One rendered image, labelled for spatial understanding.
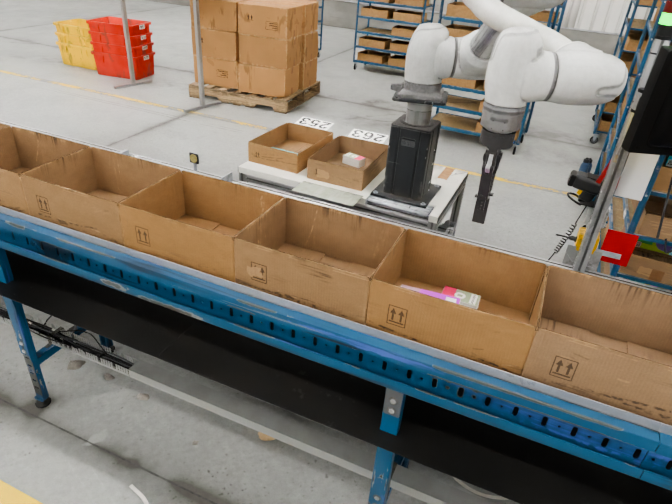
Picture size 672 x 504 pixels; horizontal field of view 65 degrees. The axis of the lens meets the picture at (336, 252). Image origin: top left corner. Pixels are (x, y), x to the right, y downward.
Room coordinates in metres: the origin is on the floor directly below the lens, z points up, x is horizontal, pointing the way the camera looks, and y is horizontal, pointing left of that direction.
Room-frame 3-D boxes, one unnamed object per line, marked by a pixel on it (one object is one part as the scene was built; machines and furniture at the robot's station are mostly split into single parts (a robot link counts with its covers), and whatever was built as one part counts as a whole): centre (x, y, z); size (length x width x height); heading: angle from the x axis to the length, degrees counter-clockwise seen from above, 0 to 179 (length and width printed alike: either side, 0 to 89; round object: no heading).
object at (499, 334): (1.12, -0.32, 0.96); 0.39 x 0.29 x 0.17; 69
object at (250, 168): (2.46, -0.07, 0.74); 1.00 x 0.58 x 0.03; 67
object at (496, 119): (1.18, -0.35, 1.43); 0.09 x 0.09 x 0.06
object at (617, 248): (1.68, -0.98, 0.85); 0.16 x 0.01 x 0.13; 69
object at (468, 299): (1.18, -0.35, 0.91); 0.10 x 0.06 x 0.05; 68
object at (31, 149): (1.69, 1.13, 0.96); 0.39 x 0.29 x 0.17; 69
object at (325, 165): (2.43, -0.03, 0.80); 0.38 x 0.28 x 0.10; 159
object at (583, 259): (1.68, -0.90, 1.11); 0.12 x 0.05 x 0.88; 69
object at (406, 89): (2.25, -0.29, 1.22); 0.22 x 0.18 x 0.06; 79
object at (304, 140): (2.58, 0.26, 0.80); 0.38 x 0.28 x 0.10; 156
